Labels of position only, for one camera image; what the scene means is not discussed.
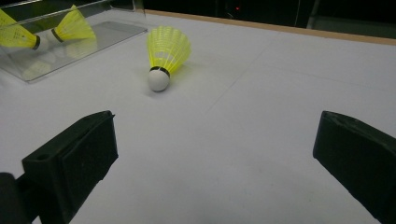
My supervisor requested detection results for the white metal desk frame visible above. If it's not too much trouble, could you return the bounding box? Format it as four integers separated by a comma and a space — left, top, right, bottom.
306, 0, 396, 40

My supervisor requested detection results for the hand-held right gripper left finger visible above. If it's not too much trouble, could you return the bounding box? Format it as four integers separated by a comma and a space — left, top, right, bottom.
21, 110, 120, 224

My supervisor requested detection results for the yellow shuttlecock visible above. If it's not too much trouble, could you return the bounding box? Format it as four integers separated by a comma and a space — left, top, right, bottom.
0, 7, 41, 50
146, 25, 192, 92
50, 4, 97, 44

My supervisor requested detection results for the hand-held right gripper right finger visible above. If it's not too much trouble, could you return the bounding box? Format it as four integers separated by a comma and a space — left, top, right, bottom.
312, 110, 396, 224

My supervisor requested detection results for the black computer tower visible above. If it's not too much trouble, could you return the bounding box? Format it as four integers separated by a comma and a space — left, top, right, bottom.
214, 0, 250, 20

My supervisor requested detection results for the clear plastic tray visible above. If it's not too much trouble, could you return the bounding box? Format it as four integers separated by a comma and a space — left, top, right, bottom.
0, 0, 149, 83

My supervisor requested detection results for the white table cover board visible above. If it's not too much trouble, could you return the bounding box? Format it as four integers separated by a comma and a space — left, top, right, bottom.
0, 8, 396, 224

